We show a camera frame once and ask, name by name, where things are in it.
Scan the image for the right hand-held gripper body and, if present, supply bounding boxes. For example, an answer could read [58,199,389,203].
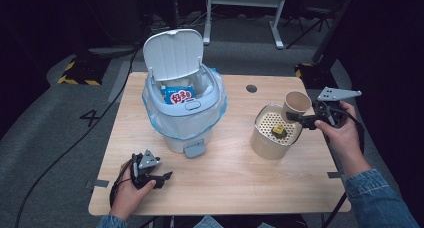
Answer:
[301,86,363,131]

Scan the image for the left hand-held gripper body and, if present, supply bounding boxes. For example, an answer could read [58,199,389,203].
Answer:
[130,149,165,191]

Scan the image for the brown paper cup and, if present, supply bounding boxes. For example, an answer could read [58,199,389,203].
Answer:
[281,90,313,123]

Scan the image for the small yellow dark lump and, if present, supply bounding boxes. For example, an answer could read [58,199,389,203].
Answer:
[271,123,289,139]

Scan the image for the beige container with perforated strainer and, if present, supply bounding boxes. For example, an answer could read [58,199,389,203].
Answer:
[249,102,305,161]

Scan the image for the blue snack packet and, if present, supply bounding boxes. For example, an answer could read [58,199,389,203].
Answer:
[160,84,196,105]

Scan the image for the white pedal trash bin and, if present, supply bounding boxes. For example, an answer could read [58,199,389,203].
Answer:
[142,28,228,160]

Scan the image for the person's right hand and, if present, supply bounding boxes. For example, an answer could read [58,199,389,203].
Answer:
[314,100,368,159]

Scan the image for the person's left hand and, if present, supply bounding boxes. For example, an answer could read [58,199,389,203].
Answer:
[109,167,157,221]

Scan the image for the black yellow striped base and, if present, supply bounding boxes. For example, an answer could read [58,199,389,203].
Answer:
[294,62,335,90]
[56,55,110,87]

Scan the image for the pale blue trash bag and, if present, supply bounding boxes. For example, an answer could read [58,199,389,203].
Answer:
[142,67,229,142]

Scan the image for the person's denim legs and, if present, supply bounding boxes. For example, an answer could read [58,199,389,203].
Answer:
[192,215,278,228]

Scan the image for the black slanted pole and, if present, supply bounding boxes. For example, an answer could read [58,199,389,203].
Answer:
[311,0,360,64]

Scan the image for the black tripod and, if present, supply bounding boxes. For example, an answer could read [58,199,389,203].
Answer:
[284,2,336,51]

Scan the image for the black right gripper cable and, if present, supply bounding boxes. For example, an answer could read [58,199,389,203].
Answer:
[328,106,366,156]

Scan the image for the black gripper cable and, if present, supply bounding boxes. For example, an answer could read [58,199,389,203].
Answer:
[328,106,366,156]
[109,157,135,207]

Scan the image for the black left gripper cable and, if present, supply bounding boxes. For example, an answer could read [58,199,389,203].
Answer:
[109,157,135,207]

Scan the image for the black floor cable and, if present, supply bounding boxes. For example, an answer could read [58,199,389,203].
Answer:
[13,46,141,228]

